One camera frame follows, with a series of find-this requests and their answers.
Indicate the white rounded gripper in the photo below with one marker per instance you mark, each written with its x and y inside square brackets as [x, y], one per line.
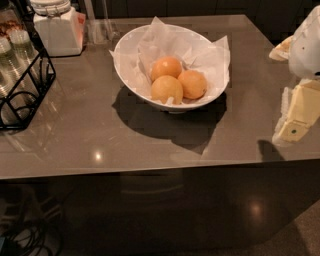
[306, 50]

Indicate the black wire rack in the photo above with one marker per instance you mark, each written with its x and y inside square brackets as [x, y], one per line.
[10, 20]

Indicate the orange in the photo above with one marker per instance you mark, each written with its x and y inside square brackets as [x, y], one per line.
[167, 65]
[167, 88]
[194, 84]

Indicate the clear acrylic stand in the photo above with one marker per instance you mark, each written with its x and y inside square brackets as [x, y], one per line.
[100, 29]

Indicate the white lidded jar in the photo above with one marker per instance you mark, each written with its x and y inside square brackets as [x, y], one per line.
[60, 27]

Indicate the clear plastic cup stack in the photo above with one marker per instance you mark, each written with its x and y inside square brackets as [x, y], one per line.
[11, 101]

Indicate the white paper liner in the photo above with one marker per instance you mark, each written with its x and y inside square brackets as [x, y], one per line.
[136, 52]

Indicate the white ceramic bowl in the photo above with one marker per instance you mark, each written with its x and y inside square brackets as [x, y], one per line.
[146, 53]

